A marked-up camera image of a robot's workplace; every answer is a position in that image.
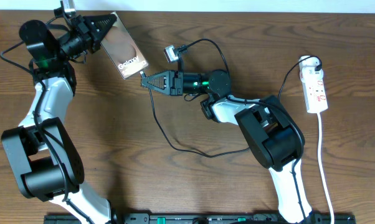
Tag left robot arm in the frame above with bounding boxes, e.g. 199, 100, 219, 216
1, 9, 123, 223

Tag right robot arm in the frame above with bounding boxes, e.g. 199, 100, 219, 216
141, 69, 312, 223

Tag white power strip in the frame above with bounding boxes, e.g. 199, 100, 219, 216
299, 55, 328, 114

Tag black charger cable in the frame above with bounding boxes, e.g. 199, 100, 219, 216
139, 56, 323, 158

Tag white power strip cord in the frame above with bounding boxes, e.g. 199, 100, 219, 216
316, 112, 335, 224

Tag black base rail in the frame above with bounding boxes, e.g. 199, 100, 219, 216
43, 213, 356, 224

